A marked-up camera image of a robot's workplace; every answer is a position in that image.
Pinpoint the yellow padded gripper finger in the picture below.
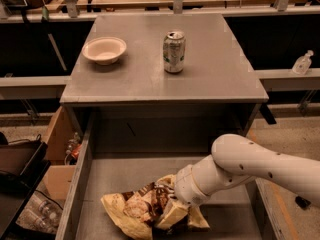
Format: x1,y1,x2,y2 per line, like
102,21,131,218
155,199,189,230

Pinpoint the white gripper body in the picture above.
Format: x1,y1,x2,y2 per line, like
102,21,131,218
174,165,204,206

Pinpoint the brown and yellow chip bag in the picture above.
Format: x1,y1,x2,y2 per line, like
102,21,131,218
101,174,210,240

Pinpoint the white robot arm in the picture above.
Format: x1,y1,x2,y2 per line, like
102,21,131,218
166,134,320,208

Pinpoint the open grey top drawer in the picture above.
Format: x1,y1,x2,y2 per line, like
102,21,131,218
56,113,285,240

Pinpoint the grey cabinet counter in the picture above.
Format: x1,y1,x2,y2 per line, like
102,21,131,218
61,14,268,139

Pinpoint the black office chair caster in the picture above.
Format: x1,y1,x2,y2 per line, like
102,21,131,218
295,196,311,210

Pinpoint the cardboard box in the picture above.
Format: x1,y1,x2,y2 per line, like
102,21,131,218
43,107,74,200

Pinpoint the plastic water bottles pack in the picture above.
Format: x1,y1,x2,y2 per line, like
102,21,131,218
18,192,62,234

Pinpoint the silver green soda can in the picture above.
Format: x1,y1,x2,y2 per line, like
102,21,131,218
163,30,186,74

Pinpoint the black tray cart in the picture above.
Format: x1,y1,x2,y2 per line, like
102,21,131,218
0,133,50,240

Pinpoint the white paper bowl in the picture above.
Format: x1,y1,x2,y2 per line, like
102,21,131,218
82,37,127,65

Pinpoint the clear hand sanitizer bottle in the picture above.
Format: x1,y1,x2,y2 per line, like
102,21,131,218
292,50,314,75

